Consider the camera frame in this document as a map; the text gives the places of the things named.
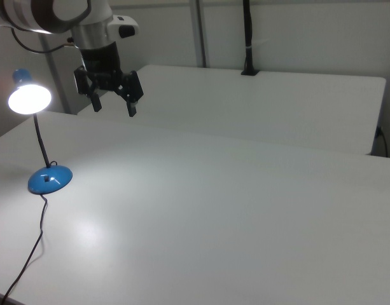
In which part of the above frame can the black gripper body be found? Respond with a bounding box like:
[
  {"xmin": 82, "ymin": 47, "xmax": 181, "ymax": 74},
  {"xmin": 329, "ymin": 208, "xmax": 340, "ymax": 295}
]
[{"xmin": 79, "ymin": 42, "xmax": 125, "ymax": 93}]

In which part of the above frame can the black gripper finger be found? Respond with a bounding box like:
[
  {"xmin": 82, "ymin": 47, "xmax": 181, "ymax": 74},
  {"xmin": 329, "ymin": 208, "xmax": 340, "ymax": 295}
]
[
  {"xmin": 73, "ymin": 65, "xmax": 103, "ymax": 112},
  {"xmin": 115, "ymin": 70, "xmax": 145, "ymax": 118}
]

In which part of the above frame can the blue gooseneck desk lamp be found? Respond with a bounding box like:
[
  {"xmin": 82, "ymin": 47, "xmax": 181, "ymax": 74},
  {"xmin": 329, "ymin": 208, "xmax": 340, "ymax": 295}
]
[{"xmin": 7, "ymin": 67, "xmax": 74, "ymax": 196}]

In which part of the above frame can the white side table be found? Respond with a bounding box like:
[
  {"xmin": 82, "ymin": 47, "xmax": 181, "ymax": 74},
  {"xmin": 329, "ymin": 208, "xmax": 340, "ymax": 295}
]
[{"xmin": 76, "ymin": 64, "xmax": 387, "ymax": 156}]

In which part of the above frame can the grey metal partition post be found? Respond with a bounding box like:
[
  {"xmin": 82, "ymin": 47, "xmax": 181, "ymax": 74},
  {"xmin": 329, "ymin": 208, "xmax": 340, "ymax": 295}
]
[
  {"xmin": 38, "ymin": 33, "xmax": 72, "ymax": 114},
  {"xmin": 188, "ymin": 0, "xmax": 212, "ymax": 69}
]

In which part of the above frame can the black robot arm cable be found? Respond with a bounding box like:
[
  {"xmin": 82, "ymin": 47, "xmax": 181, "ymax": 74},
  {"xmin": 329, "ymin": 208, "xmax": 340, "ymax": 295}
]
[{"xmin": 10, "ymin": 27, "xmax": 78, "ymax": 54}]

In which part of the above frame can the black clamped camera pole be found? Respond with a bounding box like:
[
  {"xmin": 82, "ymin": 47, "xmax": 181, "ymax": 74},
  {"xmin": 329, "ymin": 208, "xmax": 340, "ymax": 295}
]
[{"xmin": 240, "ymin": 0, "xmax": 261, "ymax": 77}]

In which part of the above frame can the black lamp power cord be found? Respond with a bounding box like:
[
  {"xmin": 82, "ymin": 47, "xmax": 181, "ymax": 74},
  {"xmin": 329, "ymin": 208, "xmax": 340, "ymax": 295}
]
[{"xmin": 0, "ymin": 193, "xmax": 50, "ymax": 305}]

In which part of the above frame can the black cable by side table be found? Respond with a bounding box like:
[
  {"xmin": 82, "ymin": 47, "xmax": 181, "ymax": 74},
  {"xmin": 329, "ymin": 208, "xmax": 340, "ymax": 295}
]
[{"xmin": 375, "ymin": 126, "xmax": 389, "ymax": 158}]

